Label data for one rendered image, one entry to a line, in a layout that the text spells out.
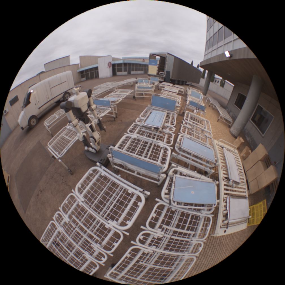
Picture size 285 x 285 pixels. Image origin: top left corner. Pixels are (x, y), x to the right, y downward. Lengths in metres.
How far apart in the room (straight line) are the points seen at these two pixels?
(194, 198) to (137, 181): 1.02
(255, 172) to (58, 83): 10.97
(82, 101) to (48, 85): 6.59
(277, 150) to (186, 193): 5.38
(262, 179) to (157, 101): 3.98
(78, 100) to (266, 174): 4.30
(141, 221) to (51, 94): 8.05
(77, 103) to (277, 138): 6.94
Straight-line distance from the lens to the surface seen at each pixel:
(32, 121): 7.26
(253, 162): 3.64
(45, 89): 7.64
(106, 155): 1.84
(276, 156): 5.88
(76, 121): 1.31
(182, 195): 1.19
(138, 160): 1.09
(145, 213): 1.62
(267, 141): 6.33
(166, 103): 2.70
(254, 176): 3.58
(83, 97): 1.33
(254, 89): 5.10
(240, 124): 5.08
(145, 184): 1.70
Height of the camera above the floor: 1.62
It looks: 47 degrees down
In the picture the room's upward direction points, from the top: 5 degrees clockwise
